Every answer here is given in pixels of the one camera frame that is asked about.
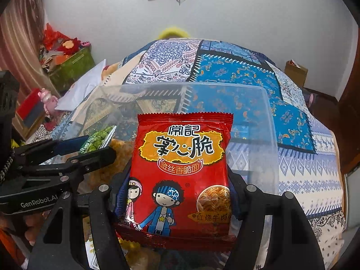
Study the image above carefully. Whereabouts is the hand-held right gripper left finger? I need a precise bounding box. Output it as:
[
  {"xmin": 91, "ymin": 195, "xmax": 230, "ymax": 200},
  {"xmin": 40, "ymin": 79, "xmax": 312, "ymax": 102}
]
[{"xmin": 27, "ymin": 171, "xmax": 130, "ymax": 270}]

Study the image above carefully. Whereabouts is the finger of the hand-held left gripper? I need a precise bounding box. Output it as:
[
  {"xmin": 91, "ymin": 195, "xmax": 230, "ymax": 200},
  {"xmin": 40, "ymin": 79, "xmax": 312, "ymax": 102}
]
[
  {"xmin": 14, "ymin": 135, "xmax": 91, "ymax": 165},
  {"xmin": 21, "ymin": 147, "xmax": 117, "ymax": 180}
]

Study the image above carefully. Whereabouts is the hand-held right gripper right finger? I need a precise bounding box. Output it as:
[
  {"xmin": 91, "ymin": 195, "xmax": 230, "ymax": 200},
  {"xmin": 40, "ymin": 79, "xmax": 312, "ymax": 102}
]
[{"xmin": 225, "ymin": 171, "xmax": 341, "ymax": 270}]

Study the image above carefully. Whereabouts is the green pea snack packet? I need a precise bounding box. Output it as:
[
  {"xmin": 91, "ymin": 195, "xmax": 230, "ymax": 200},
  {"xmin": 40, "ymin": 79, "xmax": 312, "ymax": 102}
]
[{"xmin": 79, "ymin": 126, "xmax": 117, "ymax": 154}]

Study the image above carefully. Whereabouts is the clear plastic container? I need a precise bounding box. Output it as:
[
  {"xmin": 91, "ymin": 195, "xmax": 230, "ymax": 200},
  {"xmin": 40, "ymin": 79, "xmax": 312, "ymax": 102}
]
[{"xmin": 51, "ymin": 82, "xmax": 280, "ymax": 270}]

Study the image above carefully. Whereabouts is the red noodle snack packet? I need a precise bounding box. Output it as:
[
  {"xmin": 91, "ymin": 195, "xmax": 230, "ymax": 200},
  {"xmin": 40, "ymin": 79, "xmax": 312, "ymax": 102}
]
[{"xmin": 115, "ymin": 112, "xmax": 237, "ymax": 249}]

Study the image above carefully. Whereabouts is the pink toy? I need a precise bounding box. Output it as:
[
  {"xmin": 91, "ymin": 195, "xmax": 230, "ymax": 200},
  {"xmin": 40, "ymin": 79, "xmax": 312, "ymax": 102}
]
[{"xmin": 38, "ymin": 88, "xmax": 59, "ymax": 119}]

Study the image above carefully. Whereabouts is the white pillow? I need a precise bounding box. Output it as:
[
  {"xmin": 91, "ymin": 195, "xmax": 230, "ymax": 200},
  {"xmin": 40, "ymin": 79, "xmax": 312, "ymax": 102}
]
[{"xmin": 55, "ymin": 59, "xmax": 107, "ymax": 111}]

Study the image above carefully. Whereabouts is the green storage box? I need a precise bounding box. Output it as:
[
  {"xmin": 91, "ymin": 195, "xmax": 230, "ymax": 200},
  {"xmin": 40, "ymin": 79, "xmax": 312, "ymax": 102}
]
[{"xmin": 49, "ymin": 46, "xmax": 95, "ymax": 96}]

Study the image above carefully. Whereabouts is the pile of red decorations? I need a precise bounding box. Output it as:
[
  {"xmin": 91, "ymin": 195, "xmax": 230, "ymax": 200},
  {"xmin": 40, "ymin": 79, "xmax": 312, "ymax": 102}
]
[{"xmin": 39, "ymin": 22, "xmax": 90, "ymax": 71}]

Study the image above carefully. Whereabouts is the striped curtain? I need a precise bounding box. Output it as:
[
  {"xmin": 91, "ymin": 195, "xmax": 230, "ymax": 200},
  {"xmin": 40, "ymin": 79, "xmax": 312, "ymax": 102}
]
[{"xmin": 0, "ymin": 0, "xmax": 54, "ymax": 96}]

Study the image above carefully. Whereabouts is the pile of clothes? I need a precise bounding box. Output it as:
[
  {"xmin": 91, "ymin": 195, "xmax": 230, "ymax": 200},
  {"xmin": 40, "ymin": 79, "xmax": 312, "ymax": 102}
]
[{"xmin": 302, "ymin": 88, "xmax": 317, "ymax": 106}]

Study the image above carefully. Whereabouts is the wooden door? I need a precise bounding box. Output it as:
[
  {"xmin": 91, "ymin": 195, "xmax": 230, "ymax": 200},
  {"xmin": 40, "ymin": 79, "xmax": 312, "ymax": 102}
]
[{"xmin": 339, "ymin": 70, "xmax": 360, "ymax": 180}]

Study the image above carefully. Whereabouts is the yellow foam tube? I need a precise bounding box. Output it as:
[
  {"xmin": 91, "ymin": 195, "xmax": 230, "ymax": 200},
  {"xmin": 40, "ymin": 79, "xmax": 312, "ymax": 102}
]
[{"xmin": 157, "ymin": 27, "xmax": 192, "ymax": 39}]

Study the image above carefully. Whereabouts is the blue patchwork blanket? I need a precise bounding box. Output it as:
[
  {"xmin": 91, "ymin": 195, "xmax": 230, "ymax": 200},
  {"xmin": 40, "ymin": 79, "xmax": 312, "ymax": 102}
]
[{"xmin": 28, "ymin": 37, "xmax": 346, "ymax": 270}]

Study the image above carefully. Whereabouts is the cardboard box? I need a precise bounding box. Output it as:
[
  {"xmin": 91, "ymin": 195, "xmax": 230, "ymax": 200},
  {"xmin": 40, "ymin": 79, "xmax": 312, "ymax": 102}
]
[{"xmin": 284, "ymin": 59, "xmax": 308, "ymax": 88}]

